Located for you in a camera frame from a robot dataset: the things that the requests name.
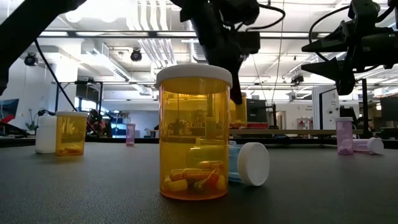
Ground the black horizontal ceiling bar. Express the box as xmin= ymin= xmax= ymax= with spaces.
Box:
xmin=36 ymin=29 xmax=331 ymax=40

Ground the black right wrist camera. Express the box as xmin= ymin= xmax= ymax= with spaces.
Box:
xmin=347 ymin=0 xmax=379 ymax=22

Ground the black table mat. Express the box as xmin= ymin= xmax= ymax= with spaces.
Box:
xmin=0 ymin=141 xmax=398 ymax=224

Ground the black ceiling spotlight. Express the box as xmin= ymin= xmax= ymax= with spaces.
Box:
xmin=290 ymin=73 xmax=305 ymax=85
xmin=129 ymin=48 xmax=143 ymax=62
xmin=24 ymin=52 xmax=39 ymax=67

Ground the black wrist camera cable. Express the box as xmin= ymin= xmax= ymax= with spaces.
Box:
xmin=236 ymin=2 xmax=286 ymax=32
xmin=308 ymin=4 xmax=354 ymax=63

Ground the blue screen monitor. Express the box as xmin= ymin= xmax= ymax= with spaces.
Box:
xmin=0 ymin=98 xmax=19 ymax=121

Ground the pink pill bottle white cap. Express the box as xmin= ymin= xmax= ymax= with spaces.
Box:
xmin=353 ymin=137 xmax=385 ymax=156
xmin=125 ymin=123 xmax=136 ymax=147
xmin=335 ymin=116 xmax=354 ymax=156

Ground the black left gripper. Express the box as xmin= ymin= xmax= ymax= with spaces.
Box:
xmin=190 ymin=20 xmax=244 ymax=106

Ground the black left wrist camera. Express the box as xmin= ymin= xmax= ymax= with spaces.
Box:
xmin=243 ymin=30 xmax=261 ymax=55

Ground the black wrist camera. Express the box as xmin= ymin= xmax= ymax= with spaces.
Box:
xmin=347 ymin=0 xmax=379 ymax=22
xmin=243 ymin=30 xmax=261 ymax=55

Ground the silver ribbed air duct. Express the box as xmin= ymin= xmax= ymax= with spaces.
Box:
xmin=189 ymin=39 xmax=210 ymax=63

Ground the black background table frame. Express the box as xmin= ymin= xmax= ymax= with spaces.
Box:
xmin=51 ymin=80 xmax=104 ymax=135

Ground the black left wrist camera cable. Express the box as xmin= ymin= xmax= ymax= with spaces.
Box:
xmin=236 ymin=2 xmax=286 ymax=32

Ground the blue pill bottle white cap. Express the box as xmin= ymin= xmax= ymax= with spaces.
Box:
xmin=228 ymin=140 xmax=271 ymax=187

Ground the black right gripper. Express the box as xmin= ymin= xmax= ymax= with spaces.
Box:
xmin=300 ymin=18 xmax=398 ymax=96

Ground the black monitor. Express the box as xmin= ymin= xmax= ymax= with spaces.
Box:
xmin=340 ymin=105 xmax=358 ymax=130
xmin=247 ymin=98 xmax=267 ymax=123
xmin=379 ymin=96 xmax=398 ymax=122

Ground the blue storage rack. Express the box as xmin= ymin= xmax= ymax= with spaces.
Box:
xmin=110 ymin=116 xmax=131 ymax=138

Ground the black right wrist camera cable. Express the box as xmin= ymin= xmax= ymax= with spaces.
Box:
xmin=308 ymin=4 xmax=354 ymax=63

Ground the black metal table frame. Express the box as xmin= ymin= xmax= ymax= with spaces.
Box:
xmin=0 ymin=136 xmax=398 ymax=149

